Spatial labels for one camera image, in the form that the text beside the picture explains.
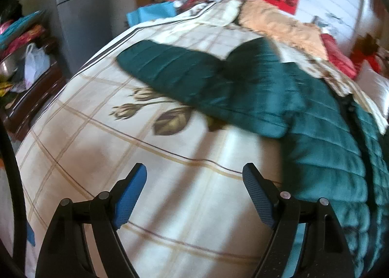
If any dark green puffer jacket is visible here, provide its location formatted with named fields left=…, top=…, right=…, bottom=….
left=117, top=37, right=388, bottom=276

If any floral cream bed quilt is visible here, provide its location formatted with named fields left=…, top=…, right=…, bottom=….
left=17, top=0, right=388, bottom=277

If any dark wooden side cabinet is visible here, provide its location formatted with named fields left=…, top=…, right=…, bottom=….
left=1, top=61, right=66, bottom=141

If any white square pillow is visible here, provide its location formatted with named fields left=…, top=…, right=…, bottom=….
left=356, top=60, right=389, bottom=119

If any red heart cushion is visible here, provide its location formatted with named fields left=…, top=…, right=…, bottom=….
left=320, top=34, right=357, bottom=80

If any white plastic bag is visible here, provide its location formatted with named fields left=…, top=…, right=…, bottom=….
left=24, top=43, right=50, bottom=90

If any peach frilled pillow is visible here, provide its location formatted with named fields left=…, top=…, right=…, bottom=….
left=239, top=0, right=328, bottom=61

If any blue paper bag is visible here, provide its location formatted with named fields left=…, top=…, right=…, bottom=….
left=126, top=2, right=177, bottom=27

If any grey refrigerator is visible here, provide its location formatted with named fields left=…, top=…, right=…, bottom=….
left=54, top=0, right=136, bottom=77

